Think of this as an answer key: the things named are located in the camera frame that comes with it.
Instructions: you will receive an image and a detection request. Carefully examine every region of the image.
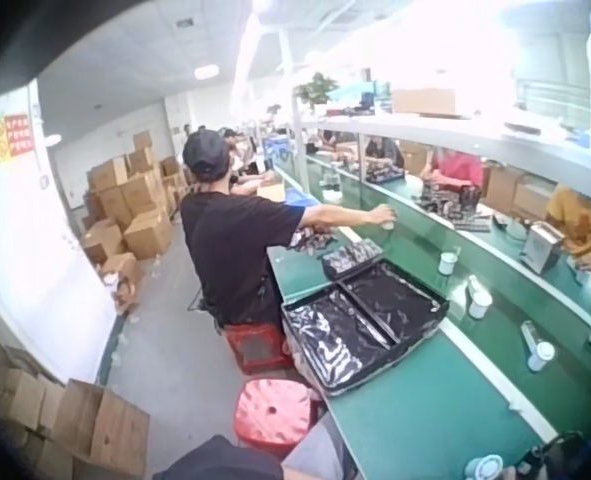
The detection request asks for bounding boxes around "green potted plant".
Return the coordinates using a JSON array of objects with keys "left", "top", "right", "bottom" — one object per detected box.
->
[{"left": 294, "top": 71, "right": 341, "bottom": 119}]

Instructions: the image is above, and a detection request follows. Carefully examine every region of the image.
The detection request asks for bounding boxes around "blue plastic crate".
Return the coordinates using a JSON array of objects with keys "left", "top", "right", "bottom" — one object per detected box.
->
[{"left": 261, "top": 136, "right": 302, "bottom": 172}]

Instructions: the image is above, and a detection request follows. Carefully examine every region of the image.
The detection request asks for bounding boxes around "white overhead shelf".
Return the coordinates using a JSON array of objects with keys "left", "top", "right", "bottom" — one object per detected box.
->
[{"left": 294, "top": 110, "right": 591, "bottom": 194}]

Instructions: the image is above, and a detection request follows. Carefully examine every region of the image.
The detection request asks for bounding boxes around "cardboard box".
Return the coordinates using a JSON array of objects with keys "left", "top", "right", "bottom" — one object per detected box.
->
[{"left": 391, "top": 88, "right": 457, "bottom": 116}]

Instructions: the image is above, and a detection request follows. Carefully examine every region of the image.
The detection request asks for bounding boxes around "pile of black parts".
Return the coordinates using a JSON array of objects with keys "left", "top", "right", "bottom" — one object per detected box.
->
[{"left": 289, "top": 226, "right": 337, "bottom": 255}]

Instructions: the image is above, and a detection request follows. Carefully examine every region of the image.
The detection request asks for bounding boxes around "small black parts tray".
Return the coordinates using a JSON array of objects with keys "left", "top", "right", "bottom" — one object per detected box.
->
[{"left": 320, "top": 239, "right": 384, "bottom": 281}]

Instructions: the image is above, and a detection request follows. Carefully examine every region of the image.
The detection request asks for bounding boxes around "heap of black parts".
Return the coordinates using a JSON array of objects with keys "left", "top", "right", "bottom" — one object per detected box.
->
[{"left": 414, "top": 181, "right": 480, "bottom": 217}]

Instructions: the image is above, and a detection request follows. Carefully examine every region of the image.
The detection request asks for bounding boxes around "black divided tray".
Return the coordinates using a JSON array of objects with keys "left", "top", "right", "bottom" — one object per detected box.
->
[{"left": 280, "top": 258, "right": 451, "bottom": 399}]

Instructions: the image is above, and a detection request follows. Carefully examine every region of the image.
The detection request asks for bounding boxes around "red and yellow wall sign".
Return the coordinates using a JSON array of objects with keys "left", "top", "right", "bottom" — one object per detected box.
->
[{"left": 0, "top": 113, "right": 36, "bottom": 164}]

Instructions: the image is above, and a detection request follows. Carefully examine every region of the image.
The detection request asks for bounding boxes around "white cup with blue print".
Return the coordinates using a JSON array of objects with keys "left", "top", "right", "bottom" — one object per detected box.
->
[{"left": 464, "top": 453, "right": 504, "bottom": 480}]

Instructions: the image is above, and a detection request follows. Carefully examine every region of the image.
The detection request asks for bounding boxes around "open cardboard cartons group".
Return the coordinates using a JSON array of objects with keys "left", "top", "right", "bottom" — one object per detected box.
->
[{"left": 0, "top": 329, "right": 152, "bottom": 480}]

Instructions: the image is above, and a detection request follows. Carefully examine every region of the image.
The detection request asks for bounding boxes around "flat black parts tray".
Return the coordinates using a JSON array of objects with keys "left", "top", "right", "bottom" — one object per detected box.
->
[{"left": 452, "top": 219, "right": 492, "bottom": 234}]

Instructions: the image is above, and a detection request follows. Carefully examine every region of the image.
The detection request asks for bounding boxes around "open carton with packets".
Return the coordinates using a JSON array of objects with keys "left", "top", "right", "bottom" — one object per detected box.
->
[{"left": 98, "top": 251, "right": 145, "bottom": 315}]

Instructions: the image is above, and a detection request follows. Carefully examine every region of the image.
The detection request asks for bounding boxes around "silver metal box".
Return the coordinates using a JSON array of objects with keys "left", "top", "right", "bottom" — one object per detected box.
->
[{"left": 520, "top": 220, "right": 566, "bottom": 276}]

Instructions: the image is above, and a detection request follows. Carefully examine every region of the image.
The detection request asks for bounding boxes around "black tray of parts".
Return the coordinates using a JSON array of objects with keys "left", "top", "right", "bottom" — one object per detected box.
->
[{"left": 364, "top": 161, "right": 407, "bottom": 184}]

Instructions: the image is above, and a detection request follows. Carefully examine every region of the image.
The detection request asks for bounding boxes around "small grey part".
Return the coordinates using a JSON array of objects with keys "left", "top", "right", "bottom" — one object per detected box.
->
[{"left": 519, "top": 319, "right": 540, "bottom": 354}]

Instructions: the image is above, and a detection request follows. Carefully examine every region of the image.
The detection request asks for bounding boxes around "blue cloth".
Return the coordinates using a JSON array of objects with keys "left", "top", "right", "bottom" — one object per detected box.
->
[{"left": 284, "top": 188, "right": 319, "bottom": 208}]

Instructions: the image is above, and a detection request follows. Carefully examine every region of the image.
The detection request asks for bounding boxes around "red plastic stool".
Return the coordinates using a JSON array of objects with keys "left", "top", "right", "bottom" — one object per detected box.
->
[
  {"left": 224, "top": 322, "right": 296, "bottom": 376},
  {"left": 232, "top": 378, "right": 322, "bottom": 459}
]

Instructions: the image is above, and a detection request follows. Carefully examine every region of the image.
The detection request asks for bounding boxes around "heap of cardboard cartons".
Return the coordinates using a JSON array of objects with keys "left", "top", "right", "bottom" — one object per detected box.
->
[{"left": 78, "top": 130, "right": 190, "bottom": 262}]

